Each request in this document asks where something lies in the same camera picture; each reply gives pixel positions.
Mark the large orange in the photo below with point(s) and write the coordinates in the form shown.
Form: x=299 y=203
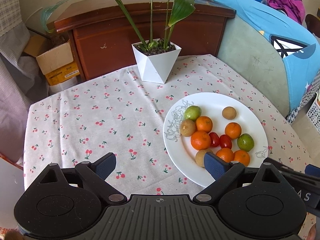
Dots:
x=204 y=123
x=200 y=140

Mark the brown wooden cabinet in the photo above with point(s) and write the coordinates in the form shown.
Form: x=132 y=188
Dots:
x=101 y=36

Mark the white lattice basket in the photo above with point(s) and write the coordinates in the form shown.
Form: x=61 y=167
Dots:
x=314 y=113

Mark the white round plate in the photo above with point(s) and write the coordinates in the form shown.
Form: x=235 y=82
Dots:
x=179 y=148

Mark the cardboard box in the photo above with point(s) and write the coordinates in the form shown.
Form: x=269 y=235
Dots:
x=54 y=57

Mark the white geometric plant pot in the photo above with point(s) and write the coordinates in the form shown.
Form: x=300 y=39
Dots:
x=155 y=64

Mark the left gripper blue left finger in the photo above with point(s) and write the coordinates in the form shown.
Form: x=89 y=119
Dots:
x=93 y=176

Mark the green lime back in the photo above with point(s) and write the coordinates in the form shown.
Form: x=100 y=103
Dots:
x=245 y=142

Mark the cherry print tablecloth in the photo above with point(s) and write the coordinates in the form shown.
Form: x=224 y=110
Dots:
x=120 y=113

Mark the purple cloth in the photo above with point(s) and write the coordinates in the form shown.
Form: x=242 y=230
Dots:
x=294 y=9

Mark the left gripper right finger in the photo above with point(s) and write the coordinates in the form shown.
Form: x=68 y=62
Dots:
x=228 y=176

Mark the small orange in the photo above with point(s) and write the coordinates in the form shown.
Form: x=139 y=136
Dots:
x=226 y=154
x=233 y=130

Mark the green lime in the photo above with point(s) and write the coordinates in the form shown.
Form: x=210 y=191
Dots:
x=192 y=112
x=245 y=142

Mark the red cherry tomato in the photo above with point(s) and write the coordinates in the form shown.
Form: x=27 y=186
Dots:
x=225 y=141
x=215 y=140

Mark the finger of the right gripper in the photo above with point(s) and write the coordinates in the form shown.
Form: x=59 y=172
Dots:
x=312 y=170

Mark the brown kiwi fruit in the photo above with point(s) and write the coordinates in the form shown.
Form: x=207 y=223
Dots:
x=187 y=128

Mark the brown kiwi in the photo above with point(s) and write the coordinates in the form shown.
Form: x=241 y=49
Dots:
x=229 y=113
x=199 y=157

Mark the blue printed blanket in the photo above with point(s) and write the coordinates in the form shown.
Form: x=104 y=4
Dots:
x=297 y=47

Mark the checkered curtain fabric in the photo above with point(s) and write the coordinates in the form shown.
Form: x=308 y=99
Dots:
x=21 y=81

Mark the green lime front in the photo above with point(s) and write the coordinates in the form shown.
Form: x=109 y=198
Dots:
x=192 y=112

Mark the green sofa armrest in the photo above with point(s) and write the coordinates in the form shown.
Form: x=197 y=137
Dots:
x=247 y=52

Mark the person's left hand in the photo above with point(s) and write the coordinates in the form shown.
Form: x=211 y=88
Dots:
x=13 y=235

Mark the houndstooth sofa cover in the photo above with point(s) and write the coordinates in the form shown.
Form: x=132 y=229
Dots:
x=309 y=94

